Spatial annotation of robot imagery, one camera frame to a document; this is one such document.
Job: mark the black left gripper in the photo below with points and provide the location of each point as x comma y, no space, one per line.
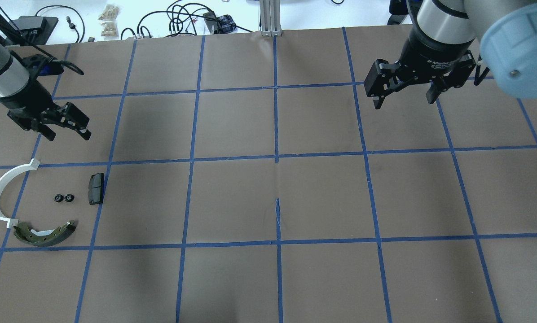
26,102

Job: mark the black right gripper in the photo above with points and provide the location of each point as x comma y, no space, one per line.
431,57

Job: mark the black bearing gear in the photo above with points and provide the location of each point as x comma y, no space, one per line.
69,197
59,198

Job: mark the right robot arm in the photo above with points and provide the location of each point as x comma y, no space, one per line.
450,39

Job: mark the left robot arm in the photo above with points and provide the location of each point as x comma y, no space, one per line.
14,76

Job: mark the grey brake pad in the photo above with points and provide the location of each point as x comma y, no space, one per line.
96,189

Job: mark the black monitor stand base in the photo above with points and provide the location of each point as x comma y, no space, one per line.
26,29

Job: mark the olive brake shoe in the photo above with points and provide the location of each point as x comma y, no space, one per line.
47,238

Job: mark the bag of wooden pieces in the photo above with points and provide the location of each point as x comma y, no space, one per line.
110,12

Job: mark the aluminium frame post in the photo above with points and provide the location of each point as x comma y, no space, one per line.
270,18

